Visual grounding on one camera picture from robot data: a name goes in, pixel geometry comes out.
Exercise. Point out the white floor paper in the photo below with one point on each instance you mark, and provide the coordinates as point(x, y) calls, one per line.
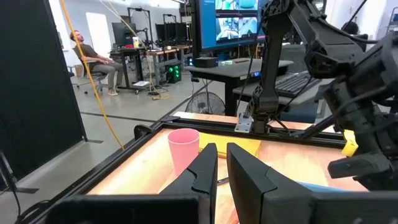
point(141, 83)

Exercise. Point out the office chair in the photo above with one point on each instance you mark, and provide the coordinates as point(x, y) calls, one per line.
point(96, 74)

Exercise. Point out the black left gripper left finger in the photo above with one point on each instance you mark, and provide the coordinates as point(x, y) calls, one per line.
point(202, 177)

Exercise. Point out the pink plastic cup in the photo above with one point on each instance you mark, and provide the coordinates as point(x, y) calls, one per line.
point(183, 149)

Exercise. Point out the wooden background table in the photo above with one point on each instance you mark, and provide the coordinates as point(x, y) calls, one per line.
point(164, 49)

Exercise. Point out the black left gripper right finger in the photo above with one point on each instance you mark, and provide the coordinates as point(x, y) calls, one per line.
point(252, 186)

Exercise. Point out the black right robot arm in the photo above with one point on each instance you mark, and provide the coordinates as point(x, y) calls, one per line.
point(326, 40)

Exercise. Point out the black backlit keyboard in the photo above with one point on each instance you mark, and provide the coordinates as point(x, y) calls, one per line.
point(295, 84)

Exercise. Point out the small black desk box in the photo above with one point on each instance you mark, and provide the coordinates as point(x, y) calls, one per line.
point(206, 62)

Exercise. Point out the black floor fan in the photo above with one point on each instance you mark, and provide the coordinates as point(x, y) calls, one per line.
point(205, 104)

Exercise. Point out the person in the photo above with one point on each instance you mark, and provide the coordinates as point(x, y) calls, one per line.
point(93, 57)

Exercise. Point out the computer with green lights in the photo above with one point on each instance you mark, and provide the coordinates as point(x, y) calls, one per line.
point(173, 73)

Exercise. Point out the yellow cloth napkin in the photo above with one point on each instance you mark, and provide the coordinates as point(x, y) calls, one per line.
point(230, 144)

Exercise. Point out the black background monitor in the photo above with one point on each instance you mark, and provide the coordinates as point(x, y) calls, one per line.
point(122, 34)

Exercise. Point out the black partition screen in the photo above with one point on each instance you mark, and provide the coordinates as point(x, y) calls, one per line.
point(37, 93)

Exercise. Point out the large computer monitor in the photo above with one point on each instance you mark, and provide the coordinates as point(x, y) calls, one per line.
point(230, 21)

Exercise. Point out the grey keyboard tray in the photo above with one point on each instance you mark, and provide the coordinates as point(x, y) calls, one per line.
point(289, 100)

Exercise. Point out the grey desk top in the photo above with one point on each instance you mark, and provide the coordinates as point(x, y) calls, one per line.
point(236, 68)

